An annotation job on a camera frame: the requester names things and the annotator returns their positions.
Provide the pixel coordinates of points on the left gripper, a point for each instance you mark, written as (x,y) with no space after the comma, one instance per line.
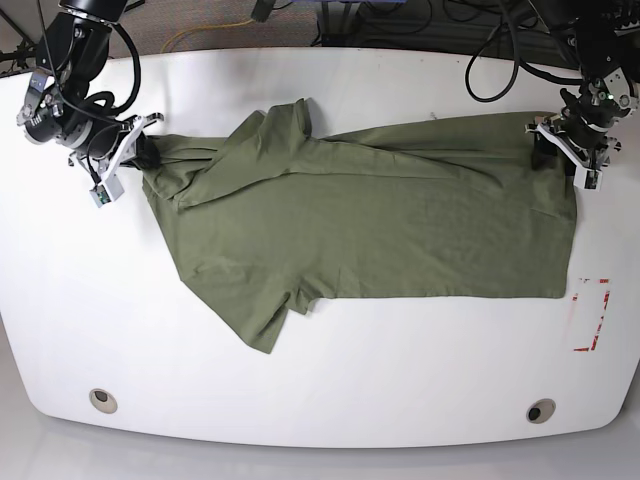
(587,118)

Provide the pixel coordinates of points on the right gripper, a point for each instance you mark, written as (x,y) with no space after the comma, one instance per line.
(57,106)

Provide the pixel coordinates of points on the olive green T-shirt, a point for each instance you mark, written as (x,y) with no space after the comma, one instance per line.
(270,219)

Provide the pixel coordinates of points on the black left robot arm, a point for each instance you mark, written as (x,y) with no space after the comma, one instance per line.
(587,35)

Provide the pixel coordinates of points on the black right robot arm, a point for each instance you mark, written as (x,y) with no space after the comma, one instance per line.
(72,52)

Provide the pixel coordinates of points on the red tape rectangle marking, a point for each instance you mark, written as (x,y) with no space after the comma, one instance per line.
(587,313)

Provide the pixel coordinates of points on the left table grommet hole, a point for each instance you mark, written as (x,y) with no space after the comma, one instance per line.
(103,401)

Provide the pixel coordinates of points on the table grommet hole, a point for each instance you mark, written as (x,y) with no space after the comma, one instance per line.
(103,401)
(541,411)

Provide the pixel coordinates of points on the right table grommet hole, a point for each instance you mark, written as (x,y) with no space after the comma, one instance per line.
(541,411)

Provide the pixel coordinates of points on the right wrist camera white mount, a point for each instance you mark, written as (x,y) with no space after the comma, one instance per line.
(120,160)

